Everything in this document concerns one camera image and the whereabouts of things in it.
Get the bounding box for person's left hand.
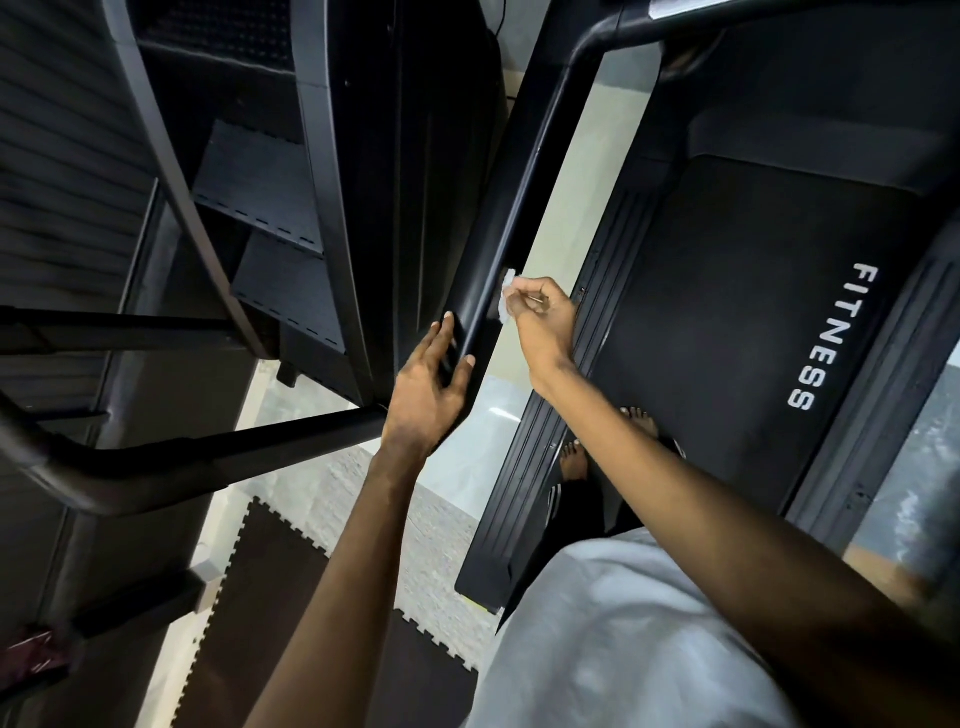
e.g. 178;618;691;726
378;310;477;459

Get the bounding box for person's right hand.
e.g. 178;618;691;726
507;276;579;380

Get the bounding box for black treadmill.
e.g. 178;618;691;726
442;0;960;617

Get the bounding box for person's left forearm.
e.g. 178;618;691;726
247;442;429;728

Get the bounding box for person's right forearm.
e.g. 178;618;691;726
532;360;960;728

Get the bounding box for person's bare foot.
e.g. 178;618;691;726
558;438;590;482
622;405;662;440

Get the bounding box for black striped trousers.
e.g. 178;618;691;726
502;435;684;624

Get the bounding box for black stair climber machine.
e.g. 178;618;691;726
0;0;504;728

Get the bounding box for black interlocking foam mat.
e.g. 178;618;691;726
172;498;482;728

